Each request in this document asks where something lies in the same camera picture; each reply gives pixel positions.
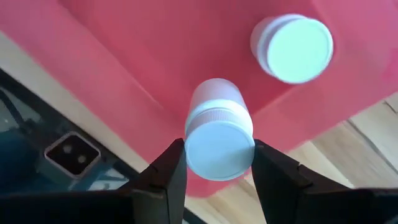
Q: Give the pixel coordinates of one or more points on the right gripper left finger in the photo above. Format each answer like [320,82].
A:
[161,193]

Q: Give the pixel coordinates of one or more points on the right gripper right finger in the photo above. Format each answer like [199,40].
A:
[280,193]

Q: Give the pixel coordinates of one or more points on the white pill bottle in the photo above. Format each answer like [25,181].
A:
[219,149]
[295,49]

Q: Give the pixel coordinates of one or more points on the red plastic basket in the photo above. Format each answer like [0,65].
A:
[140,62]

